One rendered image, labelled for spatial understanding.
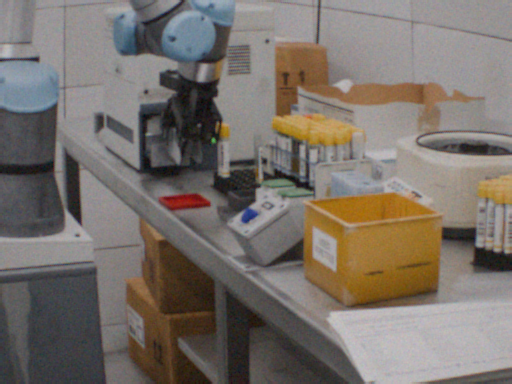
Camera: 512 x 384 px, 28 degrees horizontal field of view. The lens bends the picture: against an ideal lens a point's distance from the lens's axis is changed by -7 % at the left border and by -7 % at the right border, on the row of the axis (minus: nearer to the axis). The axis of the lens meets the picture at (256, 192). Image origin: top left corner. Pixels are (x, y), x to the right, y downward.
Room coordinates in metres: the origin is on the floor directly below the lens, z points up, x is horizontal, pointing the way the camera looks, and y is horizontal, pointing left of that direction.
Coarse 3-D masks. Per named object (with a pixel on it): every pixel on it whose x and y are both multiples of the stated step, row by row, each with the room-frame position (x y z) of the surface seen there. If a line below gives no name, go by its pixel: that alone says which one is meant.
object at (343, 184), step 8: (336, 176) 1.49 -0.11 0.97; (344, 176) 1.48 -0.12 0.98; (352, 176) 1.48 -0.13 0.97; (360, 176) 1.48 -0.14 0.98; (336, 184) 1.49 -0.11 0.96; (344, 184) 1.46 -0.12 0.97; (352, 184) 1.43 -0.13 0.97; (360, 184) 1.43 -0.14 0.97; (368, 184) 1.43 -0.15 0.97; (376, 184) 1.43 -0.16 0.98; (336, 192) 1.49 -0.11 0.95; (344, 192) 1.46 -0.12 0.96; (352, 192) 1.43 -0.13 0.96; (360, 192) 1.41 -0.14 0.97; (368, 192) 1.42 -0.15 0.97; (376, 192) 1.42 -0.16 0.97
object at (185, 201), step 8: (160, 200) 1.75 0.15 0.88; (168, 200) 1.76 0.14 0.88; (176, 200) 1.76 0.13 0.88; (184, 200) 1.76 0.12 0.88; (192, 200) 1.76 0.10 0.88; (200, 200) 1.76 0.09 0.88; (208, 200) 1.73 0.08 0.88; (168, 208) 1.71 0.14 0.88; (176, 208) 1.70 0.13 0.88; (184, 208) 1.71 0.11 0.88; (192, 208) 1.71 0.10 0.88
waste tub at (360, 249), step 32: (384, 192) 1.38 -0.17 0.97; (320, 224) 1.29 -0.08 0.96; (352, 224) 1.22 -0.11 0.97; (384, 224) 1.24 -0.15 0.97; (416, 224) 1.25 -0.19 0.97; (320, 256) 1.29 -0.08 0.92; (352, 256) 1.22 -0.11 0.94; (384, 256) 1.24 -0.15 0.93; (416, 256) 1.25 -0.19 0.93; (320, 288) 1.29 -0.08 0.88; (352, 288) 1.22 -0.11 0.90; (384, 288) 1.24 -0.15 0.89; (416, 288) 1.25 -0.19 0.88
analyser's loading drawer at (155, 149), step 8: (152, 136) 2.00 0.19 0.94; (160, 136) 2.00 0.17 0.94; (144, 144) 2.00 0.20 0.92; (152, 144) 1.94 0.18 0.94; (160, 144) 1.95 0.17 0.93; (144, 152) 1.98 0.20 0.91; (152, 152) 1.94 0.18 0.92; (160, 152) 1.95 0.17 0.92; (152, 160) 1.94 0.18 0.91; (160, 160) 1.95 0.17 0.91; (168, 160) 1.95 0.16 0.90
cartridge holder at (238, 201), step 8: (232, 192) 1.67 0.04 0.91; (240, 192) 1.67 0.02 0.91; (248, 192) 1.68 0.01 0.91; (232, 200) 1.65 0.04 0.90; (240, 200) 1.63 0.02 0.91; (248, 200) 1.63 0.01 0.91; (224, 208) 1.65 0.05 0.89; (232, 208) 1.65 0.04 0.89; (240, 208) 1.63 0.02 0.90; (224, 216) 1.63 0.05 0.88; (232, 216) 1.62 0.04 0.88
